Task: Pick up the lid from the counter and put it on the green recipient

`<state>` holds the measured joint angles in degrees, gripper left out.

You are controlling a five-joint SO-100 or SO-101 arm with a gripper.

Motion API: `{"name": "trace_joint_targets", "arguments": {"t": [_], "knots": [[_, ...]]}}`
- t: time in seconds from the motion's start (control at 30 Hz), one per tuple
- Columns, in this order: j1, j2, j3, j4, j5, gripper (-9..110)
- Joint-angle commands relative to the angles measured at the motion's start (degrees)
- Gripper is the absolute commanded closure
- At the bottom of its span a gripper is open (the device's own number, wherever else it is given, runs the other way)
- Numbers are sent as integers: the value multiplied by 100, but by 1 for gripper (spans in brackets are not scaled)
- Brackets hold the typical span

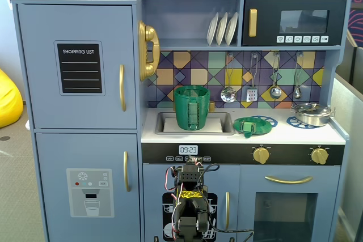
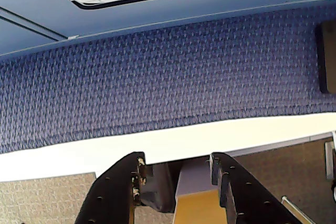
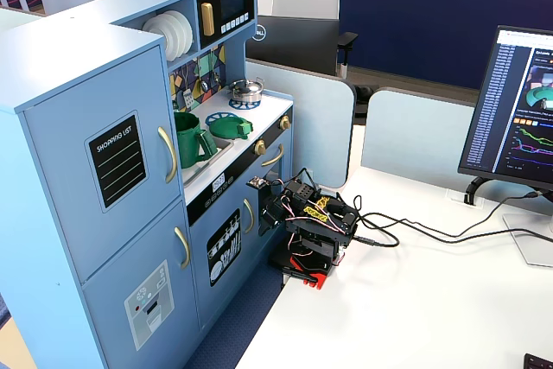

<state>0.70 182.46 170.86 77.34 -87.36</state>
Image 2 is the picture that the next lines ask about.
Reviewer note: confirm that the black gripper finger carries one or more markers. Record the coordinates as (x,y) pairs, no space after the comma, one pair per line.
(252,200)
(113,195)

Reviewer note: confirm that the thin metal rod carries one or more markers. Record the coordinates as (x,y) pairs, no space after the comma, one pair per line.
(294,207)

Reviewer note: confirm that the grey and yellow block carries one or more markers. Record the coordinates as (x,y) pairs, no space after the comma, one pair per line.
(195,203)

